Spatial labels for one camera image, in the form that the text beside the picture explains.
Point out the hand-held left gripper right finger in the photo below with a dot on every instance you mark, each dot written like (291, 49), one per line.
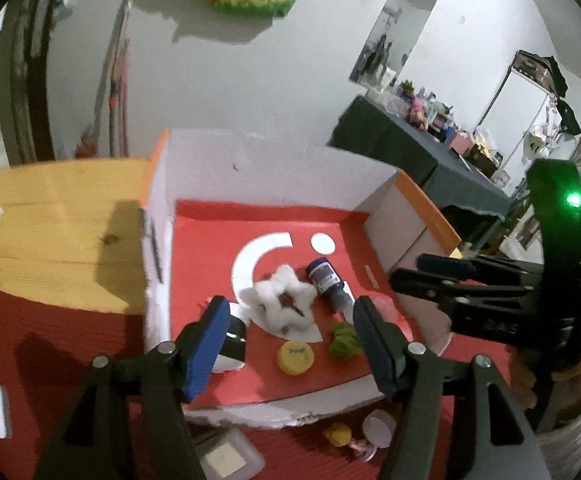
(375, 350)

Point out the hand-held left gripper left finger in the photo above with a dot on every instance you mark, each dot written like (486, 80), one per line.
(205, 355)

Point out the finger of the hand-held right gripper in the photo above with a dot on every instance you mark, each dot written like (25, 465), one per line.
(420, 285)
(445, 264)

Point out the black and white cloth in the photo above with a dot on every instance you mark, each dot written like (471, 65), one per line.
(233, 350)

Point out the green felt ball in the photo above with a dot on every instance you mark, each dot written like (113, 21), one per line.
(344, 342)

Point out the yellow round tin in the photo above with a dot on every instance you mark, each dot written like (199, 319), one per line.
(295, 358)

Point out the dark blue bottle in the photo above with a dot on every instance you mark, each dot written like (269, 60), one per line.
(323, 277)

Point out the white fluffy star hair clip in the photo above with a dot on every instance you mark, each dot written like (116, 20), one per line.
(270, 292)

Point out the blonde doll figurine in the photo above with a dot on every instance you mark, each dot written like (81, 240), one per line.
(340, 434)

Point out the grey square case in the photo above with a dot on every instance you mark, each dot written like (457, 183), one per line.
(225, 455)

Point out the orange cardboard box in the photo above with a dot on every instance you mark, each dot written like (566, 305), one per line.
(205, 240)

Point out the person's right forearm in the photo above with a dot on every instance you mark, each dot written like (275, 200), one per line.
(578, 410)

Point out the dark cloth covered table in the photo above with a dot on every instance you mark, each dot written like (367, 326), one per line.
(395, 145)

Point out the red knitted mat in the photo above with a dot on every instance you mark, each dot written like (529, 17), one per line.
(45, 340)

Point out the white wardrobe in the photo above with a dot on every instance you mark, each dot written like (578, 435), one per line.
(525, 110)

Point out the dark door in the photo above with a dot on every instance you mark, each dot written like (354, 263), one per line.
(25, 85)

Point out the wall mirror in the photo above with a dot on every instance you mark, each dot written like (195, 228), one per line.
(395, 25)

